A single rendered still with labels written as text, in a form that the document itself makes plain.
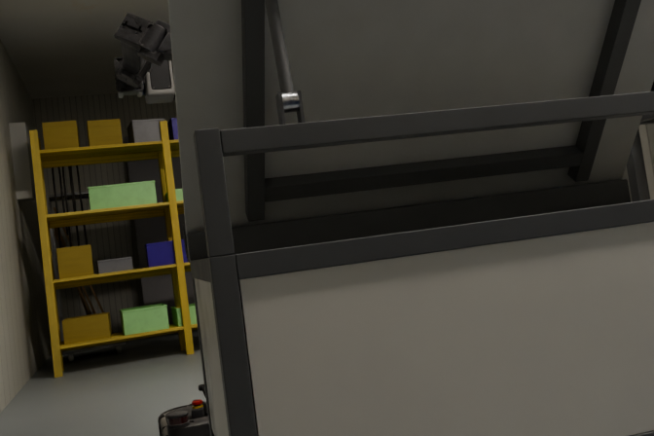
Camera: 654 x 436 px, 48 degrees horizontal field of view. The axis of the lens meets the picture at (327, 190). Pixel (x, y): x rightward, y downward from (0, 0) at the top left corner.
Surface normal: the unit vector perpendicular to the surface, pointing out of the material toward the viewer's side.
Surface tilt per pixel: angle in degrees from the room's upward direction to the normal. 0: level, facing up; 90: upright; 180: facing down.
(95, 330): 90
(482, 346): 90
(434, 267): 90
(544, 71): 129
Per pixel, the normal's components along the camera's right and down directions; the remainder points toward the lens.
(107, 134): 0.31, -0.11
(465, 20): 0.26, 0.55
